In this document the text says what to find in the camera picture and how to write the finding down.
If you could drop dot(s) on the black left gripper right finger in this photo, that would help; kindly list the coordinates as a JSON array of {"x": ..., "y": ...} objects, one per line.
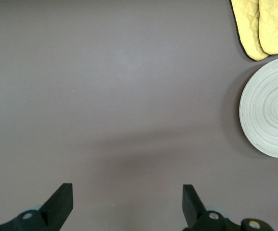
[{"x": 194, "y": 211}]

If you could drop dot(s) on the yellow quilted oven mitt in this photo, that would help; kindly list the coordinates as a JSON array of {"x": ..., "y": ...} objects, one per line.
[
  {"x": 276, "y": 29},
  {"x": 246, "y": 29}
]

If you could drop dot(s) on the round wooden plate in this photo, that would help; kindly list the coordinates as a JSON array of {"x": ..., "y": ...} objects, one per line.
[{"x": 273, "y": 108}]

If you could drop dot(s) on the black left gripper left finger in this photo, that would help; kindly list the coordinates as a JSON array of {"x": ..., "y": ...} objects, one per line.
[{"x": 54, "y": 211}]

